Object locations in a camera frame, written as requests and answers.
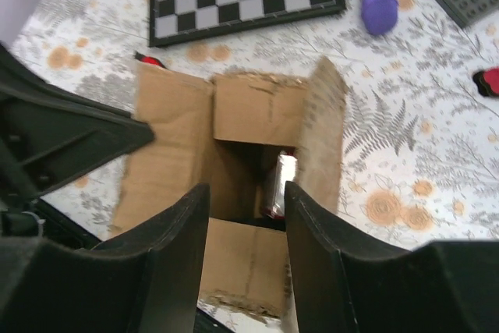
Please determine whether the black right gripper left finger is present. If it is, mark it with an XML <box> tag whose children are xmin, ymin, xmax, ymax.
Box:
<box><xmin>89</xmin><ymin>182</ymin><xmax>211</xmax><ymax>333</ymax></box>

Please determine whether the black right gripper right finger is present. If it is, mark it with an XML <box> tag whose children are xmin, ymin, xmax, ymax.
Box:
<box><xmin>285</xmin><ymin>182</ymin><xmax>408</xmax><ymax>332</ymax></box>

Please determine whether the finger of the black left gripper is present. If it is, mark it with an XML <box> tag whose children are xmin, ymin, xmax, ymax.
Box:
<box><xmin>1</xmin><ymin>47</ymin><xmax>155</xmax><ymax>199</ymax></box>

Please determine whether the red black utility knife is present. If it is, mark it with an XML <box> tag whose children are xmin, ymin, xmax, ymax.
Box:
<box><xmin>134</xmin><ymin>51</ymin><xmax>166</xmax><ymax>69</ymax></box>

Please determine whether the red black knife cap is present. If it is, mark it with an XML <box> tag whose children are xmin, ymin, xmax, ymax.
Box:
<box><xmin>472</xmin><ymin>67</ymin><xmax>499</xmax><ymax>97</ymax></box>

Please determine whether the brown cardboard express box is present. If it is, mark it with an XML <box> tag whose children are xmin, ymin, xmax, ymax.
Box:
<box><xmin>111</xmin><ymin>58</ymin><xmax>347</xmax><ymax>317</ymax></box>

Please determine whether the floral patterned table mat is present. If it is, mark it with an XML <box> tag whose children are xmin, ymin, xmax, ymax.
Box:
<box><xmin>7</xmin><ymin>0</ymin><xmax>499</xmax><ymax>333</ymax></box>

